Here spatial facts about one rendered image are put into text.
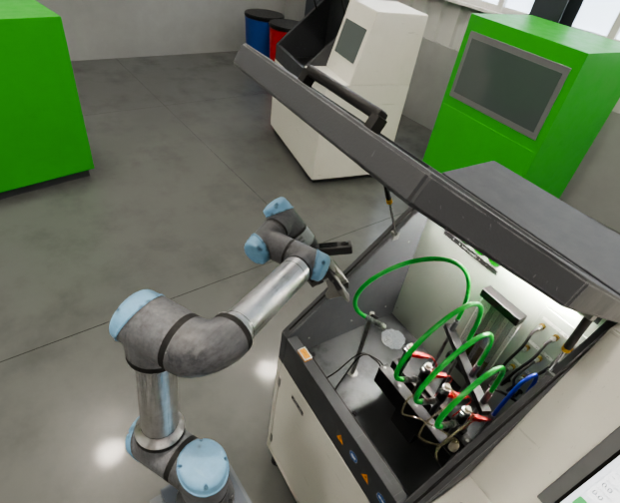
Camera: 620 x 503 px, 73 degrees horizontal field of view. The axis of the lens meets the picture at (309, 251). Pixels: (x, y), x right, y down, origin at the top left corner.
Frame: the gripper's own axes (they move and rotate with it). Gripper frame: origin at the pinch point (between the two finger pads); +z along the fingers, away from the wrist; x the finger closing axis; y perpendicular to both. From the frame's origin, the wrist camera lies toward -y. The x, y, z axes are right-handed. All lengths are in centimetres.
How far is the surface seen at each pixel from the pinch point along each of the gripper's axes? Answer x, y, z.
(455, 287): -20.3, -25.9, 30.7
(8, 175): -201, 227, -126
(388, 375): 0.7, 6.5, 35.1
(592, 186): -320, -176, 204
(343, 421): 16.5, 21.6, 30.1
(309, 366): -1.0, 27.9, 18.8
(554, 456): 39, -28, 45
